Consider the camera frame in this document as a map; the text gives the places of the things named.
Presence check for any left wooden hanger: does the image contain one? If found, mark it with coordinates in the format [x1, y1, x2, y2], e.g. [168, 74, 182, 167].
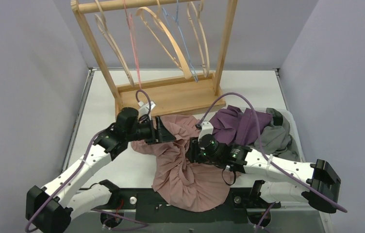
[94, 0, 135, 87]

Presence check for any white plastic basket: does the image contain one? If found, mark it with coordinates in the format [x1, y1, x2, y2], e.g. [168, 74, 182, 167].
[257, 108, 305, 162]

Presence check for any wooden hanger rack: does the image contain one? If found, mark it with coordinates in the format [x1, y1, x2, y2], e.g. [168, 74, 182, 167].
[70, 0, 237, 116]

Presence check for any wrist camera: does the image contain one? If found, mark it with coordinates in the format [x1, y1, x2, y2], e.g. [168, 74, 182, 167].
[196, 121, 214, 140]
[138, 100, 156, 118]

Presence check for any grey green skirt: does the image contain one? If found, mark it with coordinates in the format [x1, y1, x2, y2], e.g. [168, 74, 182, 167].
[250, 108, 300, 162]

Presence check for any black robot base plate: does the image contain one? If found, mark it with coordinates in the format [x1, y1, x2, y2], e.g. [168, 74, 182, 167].
[98, 185, 272, 227]

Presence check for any middle wooden hanger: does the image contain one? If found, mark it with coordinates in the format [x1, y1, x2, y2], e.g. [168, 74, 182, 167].
[136, 0, 192, 80]

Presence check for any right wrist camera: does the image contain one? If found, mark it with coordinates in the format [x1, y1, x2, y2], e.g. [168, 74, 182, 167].
[196, 121, 214, 140]

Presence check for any blue wire hanger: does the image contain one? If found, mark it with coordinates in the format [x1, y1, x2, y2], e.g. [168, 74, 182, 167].
[162, 0, 199, 82]

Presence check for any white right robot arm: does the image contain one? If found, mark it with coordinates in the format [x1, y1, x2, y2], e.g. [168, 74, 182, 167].
[185, 134, 347, 214]

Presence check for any purple skirt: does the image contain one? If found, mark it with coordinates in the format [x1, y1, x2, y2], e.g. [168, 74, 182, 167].
[209, 105, 273, 146]

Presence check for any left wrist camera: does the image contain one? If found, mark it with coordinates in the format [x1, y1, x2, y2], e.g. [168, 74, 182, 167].
[138, 100, 156, 118]

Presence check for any wooden hanger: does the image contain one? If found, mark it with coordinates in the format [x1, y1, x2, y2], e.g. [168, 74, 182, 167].
[94, 0, 135, 87]
[136, 0, 192, 80]
[186, 0, 210, 77]

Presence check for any right wooden hanger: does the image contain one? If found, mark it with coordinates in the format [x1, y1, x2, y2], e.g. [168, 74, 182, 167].
[186, 0, 210, 77]

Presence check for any pink wire hanger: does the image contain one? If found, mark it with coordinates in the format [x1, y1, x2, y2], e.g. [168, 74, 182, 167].
[122, 0, 142, 89]

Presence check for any pink pleated skirt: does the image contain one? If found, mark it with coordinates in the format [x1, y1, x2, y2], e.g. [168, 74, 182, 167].
[131, 115, 234, 212]

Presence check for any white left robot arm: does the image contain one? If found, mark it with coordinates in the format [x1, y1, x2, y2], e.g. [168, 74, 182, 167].
[25, 107, 176, 233]

